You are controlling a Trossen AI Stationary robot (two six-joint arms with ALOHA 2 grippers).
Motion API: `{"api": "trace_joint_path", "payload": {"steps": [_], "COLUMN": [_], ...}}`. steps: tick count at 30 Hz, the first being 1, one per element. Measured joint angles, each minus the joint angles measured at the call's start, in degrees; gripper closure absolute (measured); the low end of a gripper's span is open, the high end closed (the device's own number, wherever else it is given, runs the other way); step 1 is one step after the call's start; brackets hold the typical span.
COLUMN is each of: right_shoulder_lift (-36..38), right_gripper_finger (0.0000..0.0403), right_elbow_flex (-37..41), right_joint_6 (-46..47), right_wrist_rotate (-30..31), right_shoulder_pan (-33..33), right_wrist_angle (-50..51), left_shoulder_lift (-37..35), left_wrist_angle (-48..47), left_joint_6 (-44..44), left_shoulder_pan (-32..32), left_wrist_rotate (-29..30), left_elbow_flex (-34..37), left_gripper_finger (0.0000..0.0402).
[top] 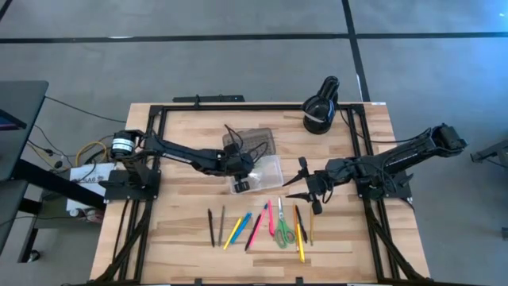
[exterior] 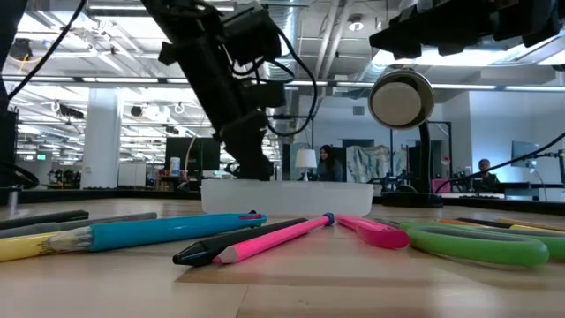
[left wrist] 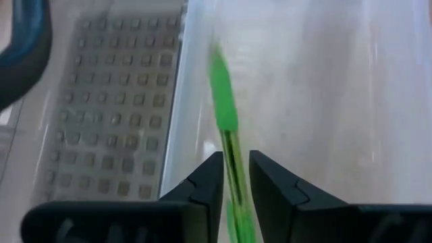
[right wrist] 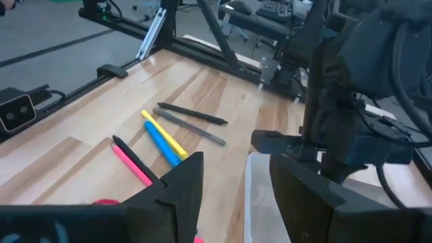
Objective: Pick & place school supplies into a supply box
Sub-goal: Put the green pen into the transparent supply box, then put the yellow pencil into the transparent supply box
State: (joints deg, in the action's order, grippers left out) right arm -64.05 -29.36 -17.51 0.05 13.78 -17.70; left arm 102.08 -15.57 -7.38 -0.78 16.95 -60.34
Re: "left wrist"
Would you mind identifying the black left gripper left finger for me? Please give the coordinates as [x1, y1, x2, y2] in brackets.
[20, 151, 225, 243]

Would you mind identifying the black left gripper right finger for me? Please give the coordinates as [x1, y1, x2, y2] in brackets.
[248, 150, 432, 243]

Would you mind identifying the clear plastic supply box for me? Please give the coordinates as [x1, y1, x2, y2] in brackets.
[30, 0, 432, 243]

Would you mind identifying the green pen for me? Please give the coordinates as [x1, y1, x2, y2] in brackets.
[207, 43, 257, 243]

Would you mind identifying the black desk lamp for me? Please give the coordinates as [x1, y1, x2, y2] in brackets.
[0, 0, 53, 112]

